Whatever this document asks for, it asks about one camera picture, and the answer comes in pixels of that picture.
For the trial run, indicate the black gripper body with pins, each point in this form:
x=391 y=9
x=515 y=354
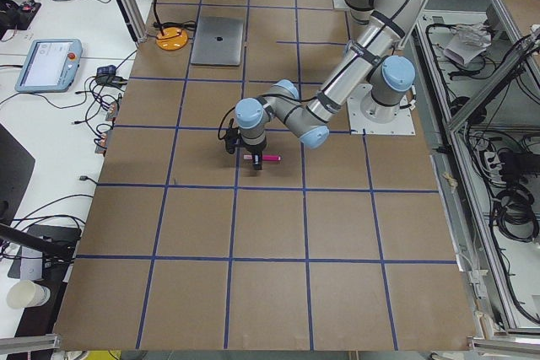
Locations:
x=255 y=152

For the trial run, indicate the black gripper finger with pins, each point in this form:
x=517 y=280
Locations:
x=259 y=161
x=255 y=162

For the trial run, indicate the pink pen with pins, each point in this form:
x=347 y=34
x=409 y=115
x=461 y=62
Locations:
x=265 y=157

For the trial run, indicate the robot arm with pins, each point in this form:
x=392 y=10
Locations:
x=366 y=60

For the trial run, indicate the silver laptop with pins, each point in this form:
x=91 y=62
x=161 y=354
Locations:
x=217 y=42

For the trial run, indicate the blue teach pendant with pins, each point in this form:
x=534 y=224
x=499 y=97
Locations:
x=50 y=66

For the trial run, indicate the white paper cup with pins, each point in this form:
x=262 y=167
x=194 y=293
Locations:
x=27 y=294

